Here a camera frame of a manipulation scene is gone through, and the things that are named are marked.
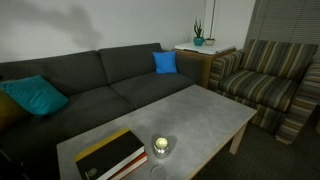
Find dark grey sofa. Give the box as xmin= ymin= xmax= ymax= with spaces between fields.
xmin=0 ymin=42 xmax=205 ymax=180

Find black book with yellow spine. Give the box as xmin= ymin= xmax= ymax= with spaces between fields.
xmin=73 ymin=127 xmax=146 ymax=180

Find striped armchair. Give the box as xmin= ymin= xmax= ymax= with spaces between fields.
xmin=208 ymin=38 xmax=320 ymax=145

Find small white pot with plant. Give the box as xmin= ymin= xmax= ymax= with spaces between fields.
xmin=204 ymin=0 xmax=218 ymax=47

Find mustard yellow cushion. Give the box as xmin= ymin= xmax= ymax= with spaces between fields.
xmin=0 ymin=88 xmax=31 ymax=133

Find teal cushion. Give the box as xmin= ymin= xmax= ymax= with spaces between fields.
xmin=0 ymin=74 xmax=70 ymax=117

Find blue cushion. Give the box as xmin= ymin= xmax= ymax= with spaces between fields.
xmin=152 ymin=50 xmax=178 ymax=75

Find grey coffee table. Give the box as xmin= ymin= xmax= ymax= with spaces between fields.
xmin=56 ymin=84 xmax=258 ymax=180

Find glass candle holder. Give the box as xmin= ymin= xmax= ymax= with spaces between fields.
xmin=152 ymin=133 xmax=171 ymax=159

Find window blinds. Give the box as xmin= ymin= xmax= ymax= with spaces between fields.
xmin=244 ymin=0 xmax=320 ymax=51

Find teal pot with plant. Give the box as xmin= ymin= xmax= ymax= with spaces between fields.
xmin=192 ymin=18 xmax=206 ymax=47

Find wooden side table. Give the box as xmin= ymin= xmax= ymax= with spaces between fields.
xmin=174 ymin=47 xmax=237 ymax=90

